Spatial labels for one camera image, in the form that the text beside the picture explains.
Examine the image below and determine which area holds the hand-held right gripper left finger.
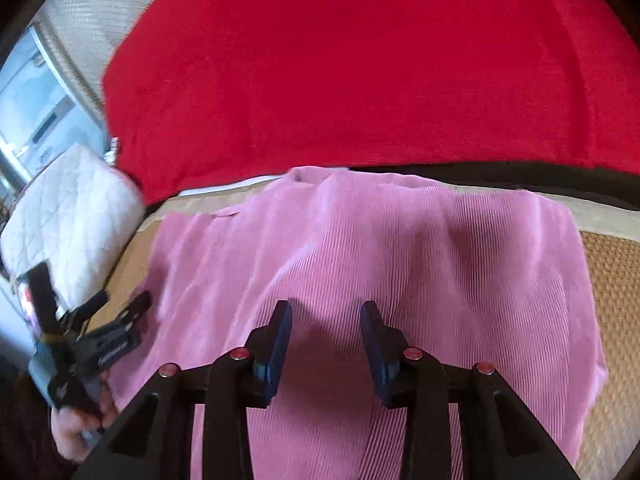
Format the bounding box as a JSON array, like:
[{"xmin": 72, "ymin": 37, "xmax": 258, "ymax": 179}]
[{"xmin": 75, "ymin": 301, "xmax": 293, "ymax": 480}]

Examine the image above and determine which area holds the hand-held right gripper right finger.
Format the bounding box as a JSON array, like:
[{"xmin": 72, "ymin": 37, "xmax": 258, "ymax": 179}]
[{"xmin": 360, "ymin": 301, "xmax": 581, "ymax": 480}]

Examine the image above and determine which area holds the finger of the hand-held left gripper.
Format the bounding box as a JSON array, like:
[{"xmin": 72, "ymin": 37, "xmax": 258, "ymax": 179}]
[
  {"xmin": 67, "ymin": 290, "xmax": 110, "ymax": 328},
  {"xmin": 107, "ymin": 291, "xmax": 153, "ymax": 333}
]

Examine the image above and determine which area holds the pink zip jacket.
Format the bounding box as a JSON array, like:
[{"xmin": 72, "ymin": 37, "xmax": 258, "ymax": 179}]
[{"xmin": 107, "ymin": 166, "xmax": 610, "ymax": 480}]

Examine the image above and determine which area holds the person's left hand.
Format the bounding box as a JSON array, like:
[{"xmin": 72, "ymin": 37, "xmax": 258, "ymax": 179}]
[{"xmin": 52, "ymin": 372, "xmax": 121, "ymax": 461}]

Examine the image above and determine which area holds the white quilted cushion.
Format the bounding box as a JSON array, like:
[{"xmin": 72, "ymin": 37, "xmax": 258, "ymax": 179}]
[{"xmin": 0, "ymin": 142, "xmax": 148, "ymax": 306}]

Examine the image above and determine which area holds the silver flower-print refrigerator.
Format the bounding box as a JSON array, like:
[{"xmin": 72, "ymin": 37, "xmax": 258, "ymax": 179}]
[{"xmin": 0, "ymin": 22, "xmax": 113, "ymax": 181}]

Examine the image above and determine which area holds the woven bamboo mat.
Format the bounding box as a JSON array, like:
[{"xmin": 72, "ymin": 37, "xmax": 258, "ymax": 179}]
[{"xmin": 117, "ymin": 175, "xmax": 640, "ymax": 480}]

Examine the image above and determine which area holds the red blanket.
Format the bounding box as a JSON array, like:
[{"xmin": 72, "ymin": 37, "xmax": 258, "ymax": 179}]
[{"xmin": 102, "ymin": 0, "xmax": 640, "ymax": 206}]

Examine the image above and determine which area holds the beige dotted curtain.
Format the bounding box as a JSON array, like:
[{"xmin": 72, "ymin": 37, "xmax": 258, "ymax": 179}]
[{"xmin": 42, "ymin": 0, "xmax": 196, "ymax": 126}]

